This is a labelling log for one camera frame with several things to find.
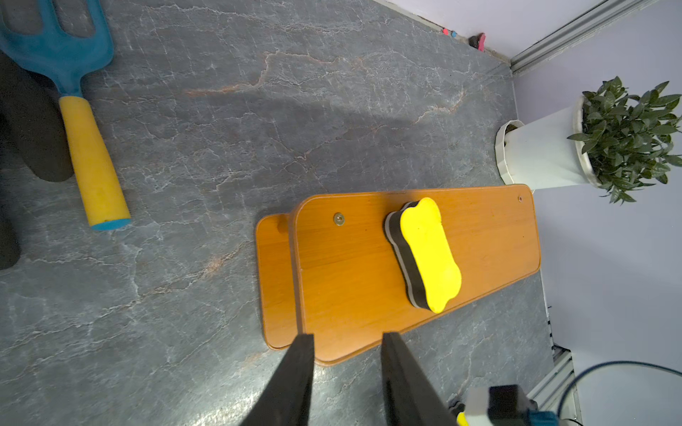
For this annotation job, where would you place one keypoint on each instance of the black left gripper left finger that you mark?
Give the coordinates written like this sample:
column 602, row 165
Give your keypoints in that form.
column 286, row 400

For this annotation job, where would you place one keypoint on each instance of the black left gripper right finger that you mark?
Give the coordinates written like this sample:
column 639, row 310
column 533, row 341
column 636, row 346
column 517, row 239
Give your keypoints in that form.
column 409, row 398

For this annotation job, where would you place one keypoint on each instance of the orange wooden two-tier shelf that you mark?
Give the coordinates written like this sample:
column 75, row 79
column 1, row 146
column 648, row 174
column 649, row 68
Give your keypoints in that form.
column 348, row 268

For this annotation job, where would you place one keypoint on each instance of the white plant pot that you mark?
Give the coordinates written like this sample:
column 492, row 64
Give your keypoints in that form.
column 541, row 155

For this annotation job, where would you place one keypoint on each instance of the green potted plant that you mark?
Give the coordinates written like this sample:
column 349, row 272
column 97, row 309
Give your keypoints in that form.
column 628, row 138

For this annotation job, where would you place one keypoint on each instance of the yellow and black work glove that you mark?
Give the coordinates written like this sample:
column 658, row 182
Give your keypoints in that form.
column 33, row 123

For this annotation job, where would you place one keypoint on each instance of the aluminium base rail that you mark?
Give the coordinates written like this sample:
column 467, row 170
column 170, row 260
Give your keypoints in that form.
column 547, row 394

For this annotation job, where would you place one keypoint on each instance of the pink object at wall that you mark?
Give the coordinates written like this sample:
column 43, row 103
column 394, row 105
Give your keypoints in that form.
column 478, row 41

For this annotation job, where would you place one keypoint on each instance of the teal garden fork yellow handle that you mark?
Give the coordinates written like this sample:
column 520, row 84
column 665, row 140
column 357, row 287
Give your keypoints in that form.
column 66, row 59

